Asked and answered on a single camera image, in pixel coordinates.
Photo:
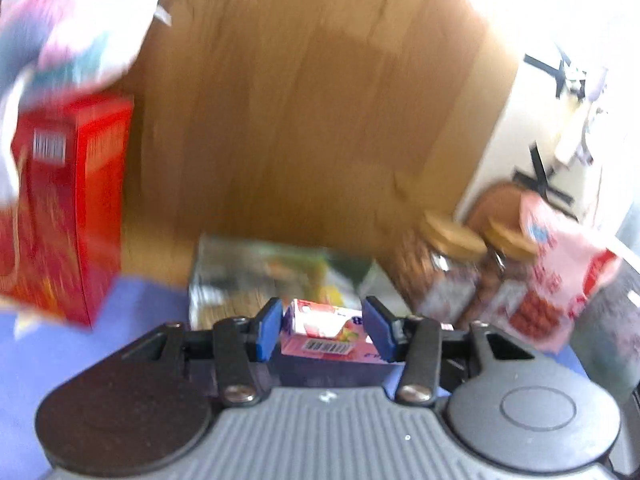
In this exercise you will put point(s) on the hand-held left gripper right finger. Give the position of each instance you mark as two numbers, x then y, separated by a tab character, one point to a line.
378	333

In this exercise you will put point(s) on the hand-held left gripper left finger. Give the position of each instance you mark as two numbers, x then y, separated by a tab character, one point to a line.
265	331

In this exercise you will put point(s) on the pink drink carton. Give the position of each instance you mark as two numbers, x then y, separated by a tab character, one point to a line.
324	334

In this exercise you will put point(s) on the black printed box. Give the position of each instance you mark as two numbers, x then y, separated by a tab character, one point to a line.
245	270

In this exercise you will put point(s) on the nut jar with gold lid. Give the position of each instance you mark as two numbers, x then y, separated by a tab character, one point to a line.
496	286
449	276

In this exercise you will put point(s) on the brown oven mitt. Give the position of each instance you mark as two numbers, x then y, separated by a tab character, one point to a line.
495	204

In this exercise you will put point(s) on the pink snack bag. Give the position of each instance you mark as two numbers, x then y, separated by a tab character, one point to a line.
552	280

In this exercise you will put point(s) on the blue printed blanket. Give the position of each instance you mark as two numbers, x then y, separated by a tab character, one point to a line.
30	365

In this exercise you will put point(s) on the red gift box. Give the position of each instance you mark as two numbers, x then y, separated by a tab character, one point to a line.
60	210

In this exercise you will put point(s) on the wood grain board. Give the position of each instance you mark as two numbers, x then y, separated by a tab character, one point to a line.
300	85

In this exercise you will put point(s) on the pink and blue plush toy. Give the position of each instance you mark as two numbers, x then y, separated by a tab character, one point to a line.
85	20

